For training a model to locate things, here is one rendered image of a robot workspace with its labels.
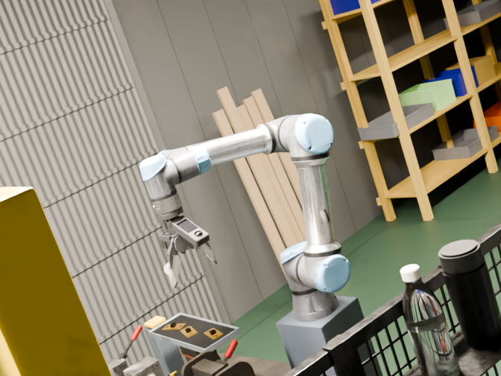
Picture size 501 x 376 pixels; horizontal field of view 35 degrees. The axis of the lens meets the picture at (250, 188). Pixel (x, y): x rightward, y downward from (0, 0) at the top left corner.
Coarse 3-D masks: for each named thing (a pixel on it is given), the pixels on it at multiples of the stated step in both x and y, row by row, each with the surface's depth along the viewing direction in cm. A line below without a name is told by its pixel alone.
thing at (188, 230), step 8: (184, 216) 219; (176, 224) 216; (184, 224) 216; (192, 224) 216; (176, 232) 217; (184, 232) 214; (192, 232) 213; (200, 232) 212; (192, 240) 212; (200, 240) 211; (208, 240) 214
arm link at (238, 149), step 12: (276, 120) 245; (252, 132) 242; (264, 132) 243; (276, 132) 243; (204, 144) 235; (216, 144) 236; (228, 144) 237; (240, 144) 238; (252, 144) 240; (264, 144) 242; (276, 144) 243; (168, 156) 226; (216, 156) 235; (228, 156) 237; (240, 156) 240
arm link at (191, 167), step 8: (176, 152) 224; (184, 152) 220; (192, 152) 219; (200, 152) 219; (176, 160) 217; (184, 160) 217; (192, 160) 218; (200, 160) 219; (208, 160) 220; (176, 168) 216; (184, 168) 217; (192, 168) 218; (200, 168) 219; (208, 168) 221; (184, 176) 217; (192, 176) 220
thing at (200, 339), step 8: (176, 320) 275; (184, 320) 273; (192, 320) 270; (200, 320) 268; (160, 328) 273; (200, 328) 261; (208, 328) 259; (216, 328) 257; (224, 328) 254; (232, 328) 252; (168, 336) 263; (176, 336) 261; (184, 336) 259; (192, 336) 257; (200, 336) 255; (192, 344) 251; (200, 344) 249; (208, 344) 247
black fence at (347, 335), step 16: (480, 240) 151; (496, 240) 153; (432, 272) 144; (496, 272) 154; (432, 288) 142; (384, 304) 138; (400, 304) 138; (368, 320) 134; (384, 320) 135; (336, 336) 132; (352, 336) 131; (368, 336) 133; (400, 336) 139; (320, 352) 129; (352, 352) 131; (368, 352) 135; (304, 368) 126; (320, 368) 127; (352, 368) 131; (400, 368) 139; (496, 368) 154
